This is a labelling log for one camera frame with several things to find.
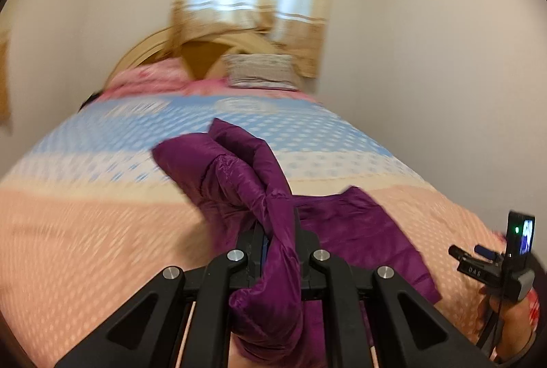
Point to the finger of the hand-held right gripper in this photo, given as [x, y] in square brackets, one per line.
[468, 253]

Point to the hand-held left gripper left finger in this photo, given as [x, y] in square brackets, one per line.
[239, 265]

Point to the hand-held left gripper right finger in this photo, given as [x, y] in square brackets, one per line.
[318, 265]

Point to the purple puffer jacket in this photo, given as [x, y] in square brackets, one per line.
[256, 197]

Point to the person's right hand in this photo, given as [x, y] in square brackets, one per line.
[513, 321]

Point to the bed with patterned bedspread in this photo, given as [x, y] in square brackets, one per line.
[107, 214]

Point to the grey patterned pillow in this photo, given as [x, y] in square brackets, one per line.
[260, 71]

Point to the pink floral quilt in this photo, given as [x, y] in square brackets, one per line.
[149, 79]

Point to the cream wooden headboard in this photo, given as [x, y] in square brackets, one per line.
[201, 52]

